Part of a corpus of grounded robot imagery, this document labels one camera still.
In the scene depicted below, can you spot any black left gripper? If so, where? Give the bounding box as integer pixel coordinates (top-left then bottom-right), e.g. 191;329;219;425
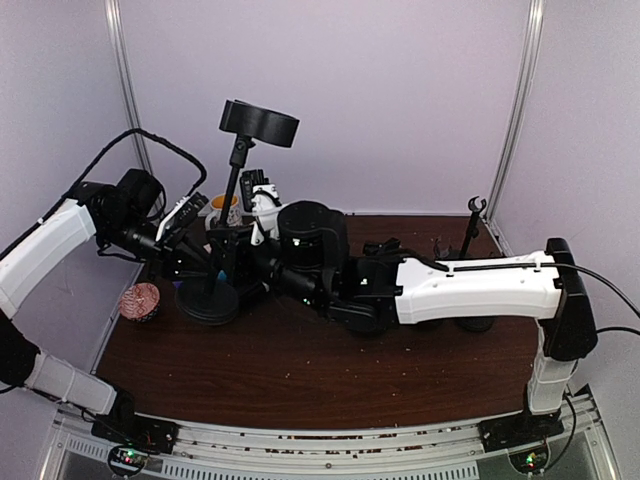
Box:
101;213;220;281

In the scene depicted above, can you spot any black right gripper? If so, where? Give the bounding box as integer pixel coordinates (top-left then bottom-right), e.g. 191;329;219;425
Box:
206;223;325;311

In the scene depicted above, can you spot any black stand with glitter microphone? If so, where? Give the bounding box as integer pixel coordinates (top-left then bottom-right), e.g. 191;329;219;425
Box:
362;237;401;256

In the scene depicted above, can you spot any black stand for purple microphone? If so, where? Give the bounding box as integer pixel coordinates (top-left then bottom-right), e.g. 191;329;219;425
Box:
432;238;457;260

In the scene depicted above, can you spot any black stand for pink microphone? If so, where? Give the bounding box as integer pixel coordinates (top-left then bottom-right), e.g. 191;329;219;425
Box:
460;196;487;259

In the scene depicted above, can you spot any black stand with blue microphone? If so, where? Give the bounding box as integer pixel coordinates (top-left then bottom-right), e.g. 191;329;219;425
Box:
456;318;495;333

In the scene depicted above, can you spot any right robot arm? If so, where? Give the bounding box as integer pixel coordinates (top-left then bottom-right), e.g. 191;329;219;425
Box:
205;182;597;442

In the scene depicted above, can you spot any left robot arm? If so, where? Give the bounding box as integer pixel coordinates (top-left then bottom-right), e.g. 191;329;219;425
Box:
1;169;209;444

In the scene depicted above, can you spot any white floral ceramic mug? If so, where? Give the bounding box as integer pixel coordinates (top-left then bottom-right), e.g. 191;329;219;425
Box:
204;194;243;231

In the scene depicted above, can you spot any red patterned small bowl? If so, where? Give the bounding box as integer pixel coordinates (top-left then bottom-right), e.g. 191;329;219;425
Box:
118;282;160;323

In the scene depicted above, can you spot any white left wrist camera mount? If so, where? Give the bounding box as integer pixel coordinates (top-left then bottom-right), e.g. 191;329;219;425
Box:
155;192;208;242

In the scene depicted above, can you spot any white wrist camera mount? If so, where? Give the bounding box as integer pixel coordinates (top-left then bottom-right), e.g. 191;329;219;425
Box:
155;192;208;242
250;184;285;246

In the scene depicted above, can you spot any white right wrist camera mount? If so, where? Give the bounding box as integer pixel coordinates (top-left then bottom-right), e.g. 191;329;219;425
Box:
250;184;285;246

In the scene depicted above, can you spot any aluminium corner frame post left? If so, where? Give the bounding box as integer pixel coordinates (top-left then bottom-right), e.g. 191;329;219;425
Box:
103;0;154;174

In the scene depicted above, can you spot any aluminium corner frame post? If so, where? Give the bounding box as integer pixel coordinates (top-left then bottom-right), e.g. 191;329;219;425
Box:
485;0;546;225
103;0;154;174

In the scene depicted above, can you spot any aluminium corner frame post right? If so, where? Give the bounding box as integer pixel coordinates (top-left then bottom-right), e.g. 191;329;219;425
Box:
485;0;546;225

